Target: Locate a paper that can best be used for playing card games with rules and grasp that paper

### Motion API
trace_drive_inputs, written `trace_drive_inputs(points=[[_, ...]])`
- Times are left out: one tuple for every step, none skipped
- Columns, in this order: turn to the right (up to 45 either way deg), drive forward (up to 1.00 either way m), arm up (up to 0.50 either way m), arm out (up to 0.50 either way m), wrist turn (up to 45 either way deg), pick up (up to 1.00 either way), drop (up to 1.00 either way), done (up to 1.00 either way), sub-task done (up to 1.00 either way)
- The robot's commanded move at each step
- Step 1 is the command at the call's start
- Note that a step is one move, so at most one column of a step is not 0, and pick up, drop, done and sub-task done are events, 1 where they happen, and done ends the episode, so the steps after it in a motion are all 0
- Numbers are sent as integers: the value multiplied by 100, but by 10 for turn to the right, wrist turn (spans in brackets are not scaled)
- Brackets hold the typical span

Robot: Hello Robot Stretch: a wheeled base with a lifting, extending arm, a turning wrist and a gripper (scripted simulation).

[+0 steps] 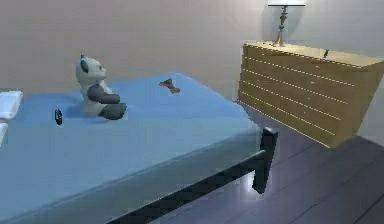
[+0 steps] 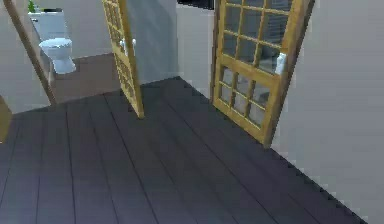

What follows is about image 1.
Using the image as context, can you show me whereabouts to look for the table lamp with white shade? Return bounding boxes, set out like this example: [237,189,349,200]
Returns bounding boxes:
[267,0,306,48]

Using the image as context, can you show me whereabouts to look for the white and grey panda toy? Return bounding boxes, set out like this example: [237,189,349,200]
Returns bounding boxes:
[75,54,128,121]

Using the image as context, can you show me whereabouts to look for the white pillow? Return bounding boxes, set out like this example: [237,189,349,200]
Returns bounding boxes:
[0,90,24,121]

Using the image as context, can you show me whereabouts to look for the brown dog bone toy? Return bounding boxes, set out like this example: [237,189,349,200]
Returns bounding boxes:
[158,78,181,95]

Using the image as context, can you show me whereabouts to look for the blue bed with black frame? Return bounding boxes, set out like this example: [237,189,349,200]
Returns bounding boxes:
[0,72,279,224]

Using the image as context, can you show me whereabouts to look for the small black device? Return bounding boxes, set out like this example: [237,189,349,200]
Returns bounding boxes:
[54,108,64,127]

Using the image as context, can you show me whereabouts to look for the wooden chest of drawers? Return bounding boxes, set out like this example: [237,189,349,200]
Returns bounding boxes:
[237,40,384,149]

